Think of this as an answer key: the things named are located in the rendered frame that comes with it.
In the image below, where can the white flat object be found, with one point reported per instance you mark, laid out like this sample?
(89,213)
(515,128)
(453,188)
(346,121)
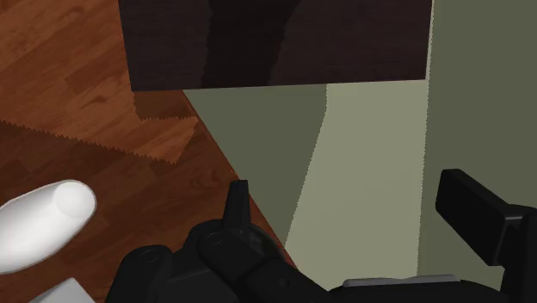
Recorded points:
(63,293)

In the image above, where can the dark wood robot stand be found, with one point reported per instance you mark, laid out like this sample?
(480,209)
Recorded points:
(335,42)

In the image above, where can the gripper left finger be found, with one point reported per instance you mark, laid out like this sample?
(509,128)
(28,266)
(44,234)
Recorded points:
(235,260)

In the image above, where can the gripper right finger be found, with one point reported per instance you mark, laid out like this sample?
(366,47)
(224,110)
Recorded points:
(474,210)

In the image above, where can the white rounded object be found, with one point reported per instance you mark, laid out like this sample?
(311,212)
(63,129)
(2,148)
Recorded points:
(37,226)

